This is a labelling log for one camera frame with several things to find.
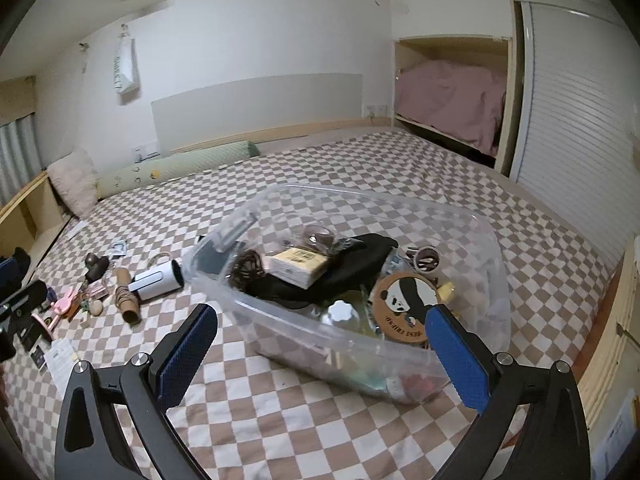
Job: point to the dark grey egg object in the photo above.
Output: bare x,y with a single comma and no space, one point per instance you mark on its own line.
90,260

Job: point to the clear plastic storage bin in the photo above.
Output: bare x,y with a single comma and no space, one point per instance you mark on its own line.
328,330

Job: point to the black cloth on shelf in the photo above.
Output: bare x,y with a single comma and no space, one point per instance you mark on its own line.
22,263

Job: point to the round cork coaster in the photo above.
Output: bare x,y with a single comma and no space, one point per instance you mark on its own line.
400,302

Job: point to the checkered bed sheet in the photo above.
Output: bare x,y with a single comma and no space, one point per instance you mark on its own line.
246,416

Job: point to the pink playing card box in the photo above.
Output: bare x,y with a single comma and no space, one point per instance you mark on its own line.
97,290

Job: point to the fluffy white pillow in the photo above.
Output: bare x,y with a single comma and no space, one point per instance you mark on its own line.
74,178

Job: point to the white hanging bag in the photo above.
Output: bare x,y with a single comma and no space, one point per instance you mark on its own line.
126,77

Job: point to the black cylinder cap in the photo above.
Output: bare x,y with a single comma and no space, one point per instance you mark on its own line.
97,271

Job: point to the pink bunny stand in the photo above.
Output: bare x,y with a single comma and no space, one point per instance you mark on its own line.
64,306

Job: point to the white paper slip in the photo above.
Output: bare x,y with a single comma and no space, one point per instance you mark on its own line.
76,229

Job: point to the clear ring bangle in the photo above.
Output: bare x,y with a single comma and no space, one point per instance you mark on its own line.
159,258

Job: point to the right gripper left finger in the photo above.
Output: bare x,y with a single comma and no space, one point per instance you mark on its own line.
179,354

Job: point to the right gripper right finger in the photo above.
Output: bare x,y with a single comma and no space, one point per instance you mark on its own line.
468,362

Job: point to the white tape roll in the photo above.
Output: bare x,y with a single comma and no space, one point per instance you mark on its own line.
425,259

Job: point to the white slatted closet door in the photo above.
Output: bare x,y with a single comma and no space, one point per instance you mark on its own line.
579,134

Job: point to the beige stone egg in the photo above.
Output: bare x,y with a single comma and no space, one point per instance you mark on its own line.
95,307

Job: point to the wooden side shelf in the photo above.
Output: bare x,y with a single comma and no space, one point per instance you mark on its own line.
32,220

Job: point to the pink blanket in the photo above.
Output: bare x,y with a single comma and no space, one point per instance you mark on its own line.
464,101

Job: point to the green bolster pillow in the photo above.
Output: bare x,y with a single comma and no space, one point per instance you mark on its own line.
159,170

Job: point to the white power adapter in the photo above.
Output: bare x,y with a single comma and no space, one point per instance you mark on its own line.
60,359

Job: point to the yellow tissue pack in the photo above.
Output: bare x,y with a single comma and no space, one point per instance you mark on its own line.
296,266

